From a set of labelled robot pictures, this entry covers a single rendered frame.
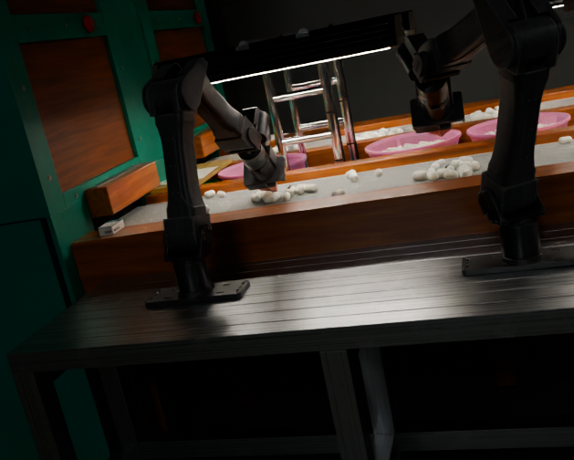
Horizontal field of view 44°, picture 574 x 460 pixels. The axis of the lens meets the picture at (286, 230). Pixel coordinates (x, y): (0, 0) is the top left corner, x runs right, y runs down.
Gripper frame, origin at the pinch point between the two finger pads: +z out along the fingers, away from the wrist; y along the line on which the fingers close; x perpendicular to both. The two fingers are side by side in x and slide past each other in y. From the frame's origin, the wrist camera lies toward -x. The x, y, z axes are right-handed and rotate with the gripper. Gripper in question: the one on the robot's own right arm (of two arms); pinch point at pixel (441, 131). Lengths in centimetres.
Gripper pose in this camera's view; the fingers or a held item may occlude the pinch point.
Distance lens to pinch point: 154.4
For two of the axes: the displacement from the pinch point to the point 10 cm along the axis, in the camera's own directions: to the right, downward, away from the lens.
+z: 2.9, 3.8, 8.8
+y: -9.6, 1.2, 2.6
